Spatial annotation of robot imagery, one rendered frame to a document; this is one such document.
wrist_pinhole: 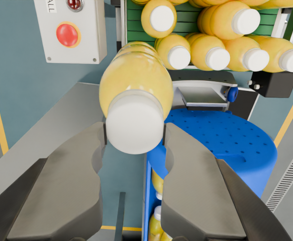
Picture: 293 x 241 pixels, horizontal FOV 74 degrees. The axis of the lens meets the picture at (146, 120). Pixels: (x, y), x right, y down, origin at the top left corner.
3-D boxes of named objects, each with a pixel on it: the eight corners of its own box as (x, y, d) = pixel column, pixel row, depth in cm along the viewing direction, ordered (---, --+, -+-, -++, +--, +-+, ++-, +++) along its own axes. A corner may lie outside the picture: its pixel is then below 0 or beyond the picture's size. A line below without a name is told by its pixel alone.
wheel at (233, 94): (225, 103, 55) (232, 104, 54) (229, 87, 53) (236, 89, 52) (229, 98, 58) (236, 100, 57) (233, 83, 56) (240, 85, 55)
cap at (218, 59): (223, 44, 37) (227, 45, 35) (227, 63, 38) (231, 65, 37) (203, 52, 37) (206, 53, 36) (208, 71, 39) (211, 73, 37)
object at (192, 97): (177, 94, 58) (185, 111, 47) (178, 86, 57) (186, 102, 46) (210, 94, 59) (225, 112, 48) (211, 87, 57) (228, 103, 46)
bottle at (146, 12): (173, 13, 50) (189, 10, 34) (158, 38, 53) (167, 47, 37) (150, -3, 48) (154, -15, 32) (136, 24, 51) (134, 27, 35)
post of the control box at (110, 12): (119, 17, 130) (72, 16, 42) (119, 11, 128) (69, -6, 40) (125, 18, 130) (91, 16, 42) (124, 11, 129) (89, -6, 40)
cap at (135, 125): (128, 145, 16) (127, 159, 14) (98, 108, 14) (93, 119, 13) (170, 122, 15) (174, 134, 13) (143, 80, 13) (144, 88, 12)
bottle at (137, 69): (132, 94, 33) (124, 168, 17) (106, 58, 30) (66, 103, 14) (168, 71, 31) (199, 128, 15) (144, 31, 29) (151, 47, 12)
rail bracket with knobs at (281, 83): (240, 85, 60) (257, 97, 51) (246, 62, 57) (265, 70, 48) (270, 86, 61) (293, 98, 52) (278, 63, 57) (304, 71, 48)
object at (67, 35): (59, 45, 35) (57, 46, 34) (56, 23, 33) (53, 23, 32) (80, 46, 35) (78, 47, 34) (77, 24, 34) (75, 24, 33)
